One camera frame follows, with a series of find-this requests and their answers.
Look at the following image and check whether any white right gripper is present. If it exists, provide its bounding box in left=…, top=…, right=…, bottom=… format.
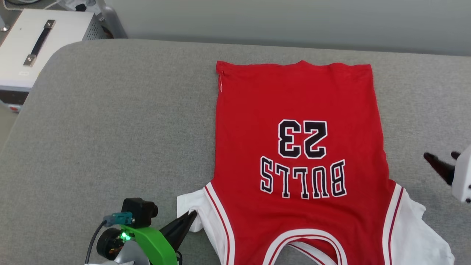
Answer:
left=423, top=145, right=471, bottom=204

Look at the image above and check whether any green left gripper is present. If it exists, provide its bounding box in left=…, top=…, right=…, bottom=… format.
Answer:
left=96, top=210, right=198, bottom=265

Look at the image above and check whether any red white basketball jersey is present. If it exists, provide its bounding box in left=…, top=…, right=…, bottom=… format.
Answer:
left=177, top=60, right=456, bottom=265

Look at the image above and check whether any white partition panel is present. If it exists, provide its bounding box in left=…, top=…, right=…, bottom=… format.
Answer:
left=105, top=0, right=471, bottom=57

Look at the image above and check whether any grey partition foot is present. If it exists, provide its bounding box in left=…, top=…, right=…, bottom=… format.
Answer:
left=99, top=4, right=128, bottom=39

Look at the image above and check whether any white power strip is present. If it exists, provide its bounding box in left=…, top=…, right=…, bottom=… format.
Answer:
left=59, top=0, right=106, bottom=16

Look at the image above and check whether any teal cable connector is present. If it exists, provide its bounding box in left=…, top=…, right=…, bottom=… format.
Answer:
left=103, top=211, right=134, bottom=227

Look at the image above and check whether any white box with black handle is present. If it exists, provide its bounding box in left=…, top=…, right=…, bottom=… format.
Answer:
left=0, top=8, right=108, bottom=113

